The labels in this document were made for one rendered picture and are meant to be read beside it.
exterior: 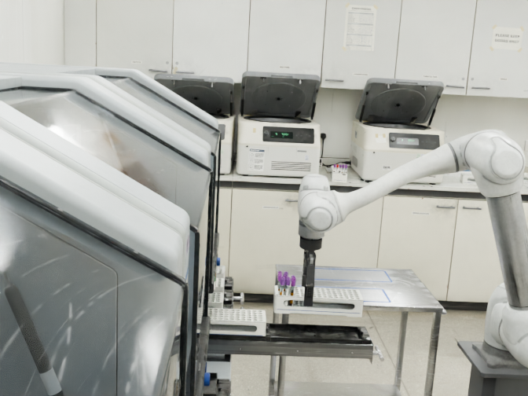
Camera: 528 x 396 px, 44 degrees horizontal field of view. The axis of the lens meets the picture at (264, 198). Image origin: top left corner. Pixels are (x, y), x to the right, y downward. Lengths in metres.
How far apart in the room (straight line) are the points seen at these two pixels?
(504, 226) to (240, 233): 2.64
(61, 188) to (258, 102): 3.91
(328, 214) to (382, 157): 2.56
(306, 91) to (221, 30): 0.71
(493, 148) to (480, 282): 2.94
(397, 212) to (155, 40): 2.01
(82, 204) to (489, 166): 1.37
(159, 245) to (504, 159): 1.31
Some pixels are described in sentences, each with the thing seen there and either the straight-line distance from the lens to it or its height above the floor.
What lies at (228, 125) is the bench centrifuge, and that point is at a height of 1.23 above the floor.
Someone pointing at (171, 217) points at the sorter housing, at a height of 1.45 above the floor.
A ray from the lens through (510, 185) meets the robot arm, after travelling 2.07.
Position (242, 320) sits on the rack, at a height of 0.86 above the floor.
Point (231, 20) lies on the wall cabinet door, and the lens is 4.62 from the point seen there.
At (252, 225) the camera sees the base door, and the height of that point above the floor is 0.57.
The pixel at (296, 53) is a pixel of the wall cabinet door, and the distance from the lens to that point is 4.63.
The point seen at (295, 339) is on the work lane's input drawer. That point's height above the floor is 0.81.
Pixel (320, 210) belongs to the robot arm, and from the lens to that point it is 1.95.
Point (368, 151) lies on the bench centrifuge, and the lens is 4.46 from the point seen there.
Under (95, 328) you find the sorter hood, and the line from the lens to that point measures 0.67.
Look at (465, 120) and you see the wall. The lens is 5.27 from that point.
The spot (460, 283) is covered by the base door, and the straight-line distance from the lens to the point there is 4.85.
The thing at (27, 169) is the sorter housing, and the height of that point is 1.54.
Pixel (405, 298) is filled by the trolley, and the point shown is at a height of 0.82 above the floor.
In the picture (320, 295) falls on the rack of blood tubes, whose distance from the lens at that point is 2.27.
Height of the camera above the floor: 1.70
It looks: 12 degrees down
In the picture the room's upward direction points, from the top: 3 degrees clockwise
